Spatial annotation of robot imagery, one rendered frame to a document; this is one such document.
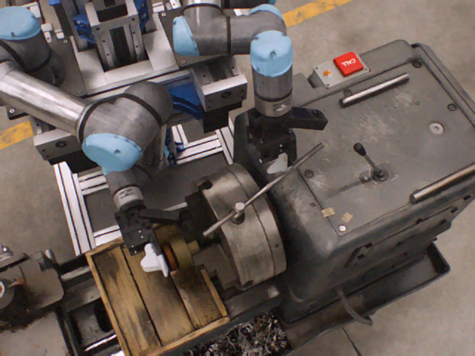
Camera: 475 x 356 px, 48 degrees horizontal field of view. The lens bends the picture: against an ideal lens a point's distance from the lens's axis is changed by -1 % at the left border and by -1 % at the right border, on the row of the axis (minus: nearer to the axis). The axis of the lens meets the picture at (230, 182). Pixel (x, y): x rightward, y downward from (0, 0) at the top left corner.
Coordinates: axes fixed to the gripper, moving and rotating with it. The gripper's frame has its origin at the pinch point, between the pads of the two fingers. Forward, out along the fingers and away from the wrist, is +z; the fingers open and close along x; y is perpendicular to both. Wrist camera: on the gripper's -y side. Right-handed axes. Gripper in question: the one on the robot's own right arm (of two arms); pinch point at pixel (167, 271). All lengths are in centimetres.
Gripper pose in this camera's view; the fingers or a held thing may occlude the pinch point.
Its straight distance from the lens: 138.4
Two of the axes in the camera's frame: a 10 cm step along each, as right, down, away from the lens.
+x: 0.0, -4.4, -9.0
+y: -9.1, 3.7, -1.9
